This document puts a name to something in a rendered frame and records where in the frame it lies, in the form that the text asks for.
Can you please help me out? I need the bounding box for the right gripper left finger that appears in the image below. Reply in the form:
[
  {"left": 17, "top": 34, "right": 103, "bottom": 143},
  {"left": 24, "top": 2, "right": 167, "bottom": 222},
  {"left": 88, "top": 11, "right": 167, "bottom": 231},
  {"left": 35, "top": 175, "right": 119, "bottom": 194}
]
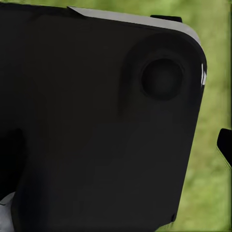
[{"left": 0, "top": 129, "right": 25, "bottom": 187}]

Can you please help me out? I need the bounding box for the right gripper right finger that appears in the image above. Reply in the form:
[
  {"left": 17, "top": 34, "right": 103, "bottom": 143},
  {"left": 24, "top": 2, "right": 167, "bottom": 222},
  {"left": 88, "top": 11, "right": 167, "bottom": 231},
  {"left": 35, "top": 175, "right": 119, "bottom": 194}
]
[{"left": 217, "top": 129, "right": 232, "bottom": 167}]

